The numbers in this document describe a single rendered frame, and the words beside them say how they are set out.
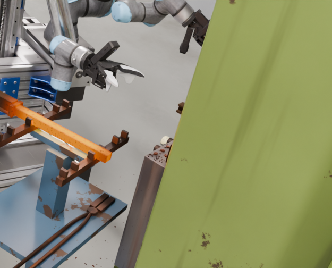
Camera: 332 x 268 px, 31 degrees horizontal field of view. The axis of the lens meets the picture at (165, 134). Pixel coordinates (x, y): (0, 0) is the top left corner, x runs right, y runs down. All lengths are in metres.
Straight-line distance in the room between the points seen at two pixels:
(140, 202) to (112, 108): 2.13
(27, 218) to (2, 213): 0.07
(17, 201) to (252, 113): 0.82
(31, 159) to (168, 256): 1.52
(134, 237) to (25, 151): 1.16
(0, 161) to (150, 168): 1.22
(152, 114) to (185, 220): 2.61
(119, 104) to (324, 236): 2.87
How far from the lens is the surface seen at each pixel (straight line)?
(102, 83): 2.08
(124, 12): 2.22
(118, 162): 3.43
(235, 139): 1.30
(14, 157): 2.93
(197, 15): 2.27
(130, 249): 1.99
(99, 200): 1.86
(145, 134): 3.77
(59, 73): 2.21
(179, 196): 1.44
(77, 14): 2.63
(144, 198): 1.87
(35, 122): 1.69
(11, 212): 1.77
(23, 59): 2.66
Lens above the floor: 1.86
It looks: 29 degrees down
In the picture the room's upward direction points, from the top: 17 degrees clockwise
